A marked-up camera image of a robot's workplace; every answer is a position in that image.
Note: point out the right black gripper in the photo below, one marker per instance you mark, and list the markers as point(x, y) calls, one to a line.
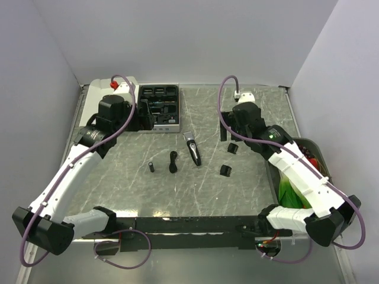
point(228, 119)

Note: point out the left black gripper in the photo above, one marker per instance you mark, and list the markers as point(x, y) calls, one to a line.
point(143, 122)

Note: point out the white hair clipper kit box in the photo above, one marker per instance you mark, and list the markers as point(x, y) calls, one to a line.
point(163, 99)

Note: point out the black comb attachment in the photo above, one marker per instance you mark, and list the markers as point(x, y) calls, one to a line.
point(225, 170)
point(232, 148)

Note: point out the small black cylinder battery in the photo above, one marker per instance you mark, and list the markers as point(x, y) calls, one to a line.
point(151, 167)

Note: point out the black silver hair clipper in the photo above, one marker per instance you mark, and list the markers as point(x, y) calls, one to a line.
point(192, 147)

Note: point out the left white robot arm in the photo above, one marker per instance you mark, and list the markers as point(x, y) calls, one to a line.
point(45, 223)

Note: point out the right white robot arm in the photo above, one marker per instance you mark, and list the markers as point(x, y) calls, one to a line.
point(330, 212)

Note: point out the fake dark grapes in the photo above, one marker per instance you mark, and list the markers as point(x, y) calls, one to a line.
point(307, 153)

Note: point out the fake green lettuce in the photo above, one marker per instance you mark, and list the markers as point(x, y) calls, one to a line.
point(288, 197)

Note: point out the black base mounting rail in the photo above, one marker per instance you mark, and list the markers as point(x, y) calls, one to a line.
point(191, 232)

